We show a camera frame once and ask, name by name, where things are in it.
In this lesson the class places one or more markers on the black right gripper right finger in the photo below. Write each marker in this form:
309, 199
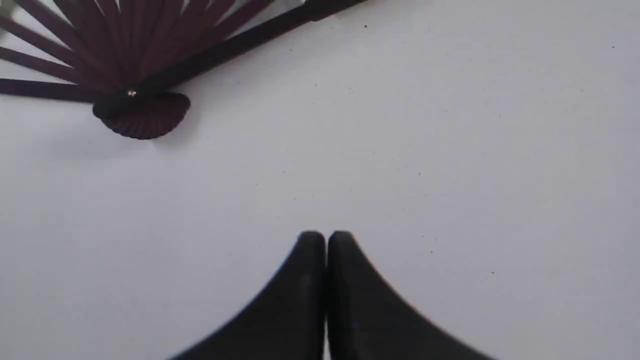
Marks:
368, 320

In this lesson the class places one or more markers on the paper folding fan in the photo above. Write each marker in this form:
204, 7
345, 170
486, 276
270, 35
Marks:
126, 57

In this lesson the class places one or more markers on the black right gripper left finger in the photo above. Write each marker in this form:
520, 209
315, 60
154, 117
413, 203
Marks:
285, 321

